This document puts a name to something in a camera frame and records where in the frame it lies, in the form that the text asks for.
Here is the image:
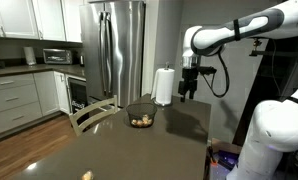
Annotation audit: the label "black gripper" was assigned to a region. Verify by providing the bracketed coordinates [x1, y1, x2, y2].
[177, 67, 200, 103]

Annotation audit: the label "black mesh basket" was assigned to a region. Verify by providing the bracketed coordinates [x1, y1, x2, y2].
[125, 102, 158, 129]

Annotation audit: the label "white paper towel roll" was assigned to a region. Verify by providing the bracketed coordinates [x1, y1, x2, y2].
[150, 67, 176, 106]

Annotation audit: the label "metal paper towel holder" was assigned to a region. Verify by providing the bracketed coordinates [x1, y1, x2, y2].
[153, 61, 174, 108]

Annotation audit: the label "brown cardboard box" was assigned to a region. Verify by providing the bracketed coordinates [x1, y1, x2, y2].
[210, 137, 243, 158]

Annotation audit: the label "blue lit device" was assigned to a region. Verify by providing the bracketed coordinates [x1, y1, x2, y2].
[215, 149, 240, 172]

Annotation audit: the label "stainless steel refrigerator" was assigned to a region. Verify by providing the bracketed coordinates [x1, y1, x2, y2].
[78, 0, 147, 109]

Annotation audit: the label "pale wooden chair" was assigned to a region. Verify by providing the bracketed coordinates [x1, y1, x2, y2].
[68, 94, 119, 137]

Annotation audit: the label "black built-in wine cooler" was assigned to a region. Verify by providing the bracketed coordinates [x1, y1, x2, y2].
[65, 74, 89, 115]

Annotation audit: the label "dark kettle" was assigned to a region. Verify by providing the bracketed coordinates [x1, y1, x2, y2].
[78, 53, 86, 67]

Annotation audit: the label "loose bread roll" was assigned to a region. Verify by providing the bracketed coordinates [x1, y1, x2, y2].
[81, 170, 95, 180]

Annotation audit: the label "silver toaster oven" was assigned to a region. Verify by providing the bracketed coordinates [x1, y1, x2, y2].
[42, 48, 74, 65]

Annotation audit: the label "dark kitchen countertop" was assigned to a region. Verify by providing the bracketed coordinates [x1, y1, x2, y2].
[0, 63, 87, 80]

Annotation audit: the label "white lower kitchen cabinets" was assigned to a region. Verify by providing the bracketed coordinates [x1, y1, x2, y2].
[0, 71, 72, 138]

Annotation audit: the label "white kitchen cabinets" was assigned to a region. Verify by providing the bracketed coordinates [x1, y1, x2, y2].
[0, 71, 72, 138]
[0, 0, 84, 44]

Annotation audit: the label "white upper kitchen cabinets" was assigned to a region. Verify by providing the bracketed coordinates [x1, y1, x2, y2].
[0, 0, 84, 44]

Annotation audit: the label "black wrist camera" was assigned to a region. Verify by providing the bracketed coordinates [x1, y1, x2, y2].
[198, 66, 218, 76]

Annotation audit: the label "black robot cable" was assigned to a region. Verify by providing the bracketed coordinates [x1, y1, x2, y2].
[201, 51, 231, 99]

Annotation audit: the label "black stand frame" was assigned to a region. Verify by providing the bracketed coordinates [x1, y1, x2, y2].
[232, 34, 298, 148]

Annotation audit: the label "black camera clamp mount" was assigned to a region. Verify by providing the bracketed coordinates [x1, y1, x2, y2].
[249, 37, 267, 57]

